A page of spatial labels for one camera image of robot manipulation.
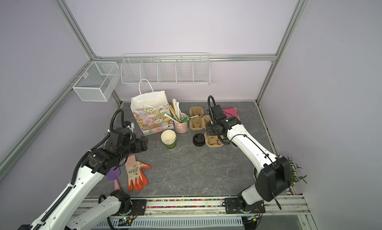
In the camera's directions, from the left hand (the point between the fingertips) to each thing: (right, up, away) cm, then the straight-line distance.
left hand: (140, 141), depth 73 cm
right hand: (+37, +6, +10) cm, 39 cm away
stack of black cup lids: (+30, -3, +23) cm, 38 cm away
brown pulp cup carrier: (+37, -1, +9) cm, 38 cm away
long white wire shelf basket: (+8, +44, +24) cm, 51 cm away
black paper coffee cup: (+52, -6, +20) cm, 57 cm away
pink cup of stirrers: (+17, +11, +25) cm, 32 cm away
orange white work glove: (-5, -22, +9) cm, 24 cm away
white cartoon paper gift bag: (+1, +16, +8) cm, 18 cm away
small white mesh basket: (-40, +37, +30) cm, 62 cm away
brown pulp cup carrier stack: (+28, +7, +32) cm, 43 cm away
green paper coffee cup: (+11, -1, +18) cm, 21 cm away
